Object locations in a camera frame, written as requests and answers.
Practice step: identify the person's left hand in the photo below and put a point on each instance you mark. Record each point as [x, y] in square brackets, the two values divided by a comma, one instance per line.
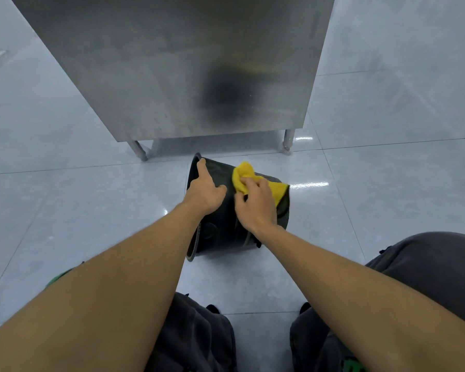
[203, 195]

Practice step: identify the stainless steel cabinet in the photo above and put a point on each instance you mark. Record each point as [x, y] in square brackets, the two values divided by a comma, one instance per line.
[170, 61]

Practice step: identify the green garment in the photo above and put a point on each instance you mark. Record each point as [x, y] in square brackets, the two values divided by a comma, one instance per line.
[58, 277]

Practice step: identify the person's right forearm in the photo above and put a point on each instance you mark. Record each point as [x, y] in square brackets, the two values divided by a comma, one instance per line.
[364, 302]

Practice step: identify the person's right thumb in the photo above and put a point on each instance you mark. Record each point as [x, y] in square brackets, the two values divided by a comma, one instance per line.
[240, 200]

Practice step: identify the steel cabinet leg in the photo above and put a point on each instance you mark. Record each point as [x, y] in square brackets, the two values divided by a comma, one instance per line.
[288, 140]
[138, 151]

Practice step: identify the person's right hand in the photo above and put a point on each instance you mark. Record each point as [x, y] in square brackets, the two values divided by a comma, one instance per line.
[257, 209]

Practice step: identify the person's left thumb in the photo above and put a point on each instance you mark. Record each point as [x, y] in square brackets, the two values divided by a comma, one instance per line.
[221, 190]

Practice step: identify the dark grey trousers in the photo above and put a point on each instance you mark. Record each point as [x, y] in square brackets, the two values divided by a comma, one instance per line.
[430, 267]

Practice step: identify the person's left forearm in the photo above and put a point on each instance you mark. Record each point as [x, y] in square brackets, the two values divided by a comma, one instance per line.
[100, 298]

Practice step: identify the black plastic bucket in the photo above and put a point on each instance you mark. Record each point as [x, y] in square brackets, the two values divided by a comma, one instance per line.
[223, 228]

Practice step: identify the yellow cleaning cloth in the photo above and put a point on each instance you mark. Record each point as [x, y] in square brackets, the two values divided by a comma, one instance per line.
[276, 189]

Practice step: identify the black shoe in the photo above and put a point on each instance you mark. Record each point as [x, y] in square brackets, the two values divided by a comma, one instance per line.
[305, 308]
[213, 309]

